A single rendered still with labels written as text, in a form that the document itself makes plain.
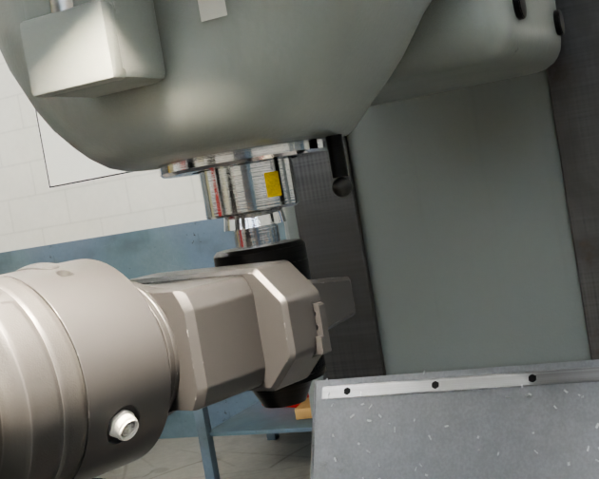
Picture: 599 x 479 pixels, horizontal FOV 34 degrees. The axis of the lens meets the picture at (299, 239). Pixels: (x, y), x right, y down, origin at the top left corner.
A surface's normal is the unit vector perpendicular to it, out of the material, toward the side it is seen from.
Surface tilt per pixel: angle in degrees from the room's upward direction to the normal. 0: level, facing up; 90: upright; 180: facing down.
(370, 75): 122
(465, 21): 90
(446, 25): 90
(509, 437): 63
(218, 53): 99
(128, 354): 82
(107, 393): 95
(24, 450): 105
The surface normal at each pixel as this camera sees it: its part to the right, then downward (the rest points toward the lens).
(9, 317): 0.46, -0.72
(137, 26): 0.90, -0.13
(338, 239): -0.41, 0.12
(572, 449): -0.43, -0.34
